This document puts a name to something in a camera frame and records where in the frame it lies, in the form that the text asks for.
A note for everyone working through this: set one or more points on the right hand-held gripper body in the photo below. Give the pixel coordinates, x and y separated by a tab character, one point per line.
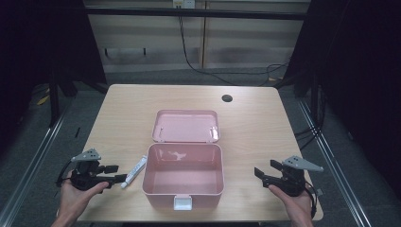
291	183

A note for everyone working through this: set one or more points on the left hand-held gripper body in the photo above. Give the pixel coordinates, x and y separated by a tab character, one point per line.
85	179

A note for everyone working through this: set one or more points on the white tube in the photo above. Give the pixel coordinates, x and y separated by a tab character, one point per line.
135	172

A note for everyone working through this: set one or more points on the pink plastic box with lid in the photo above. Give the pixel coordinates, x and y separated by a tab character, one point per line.
184	176

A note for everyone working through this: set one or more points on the person's right hand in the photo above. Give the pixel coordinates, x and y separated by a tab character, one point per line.
298	206

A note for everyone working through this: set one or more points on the person's left hand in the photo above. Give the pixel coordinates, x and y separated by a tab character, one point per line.
72	201

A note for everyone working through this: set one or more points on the black metal stand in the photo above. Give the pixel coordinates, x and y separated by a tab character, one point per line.
54	101

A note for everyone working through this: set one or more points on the yellow floor marker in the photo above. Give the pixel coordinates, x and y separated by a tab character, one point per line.
43	100

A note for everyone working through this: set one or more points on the black curtain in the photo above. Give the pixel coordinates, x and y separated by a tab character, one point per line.
44	44
353	78

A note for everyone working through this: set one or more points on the black horizontal bar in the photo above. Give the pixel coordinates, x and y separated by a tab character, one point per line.
195	13

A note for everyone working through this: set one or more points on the metal floor rail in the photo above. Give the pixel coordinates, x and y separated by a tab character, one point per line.
334	164
30	164

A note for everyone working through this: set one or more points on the white wall socket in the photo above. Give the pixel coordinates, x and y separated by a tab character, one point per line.
183	3

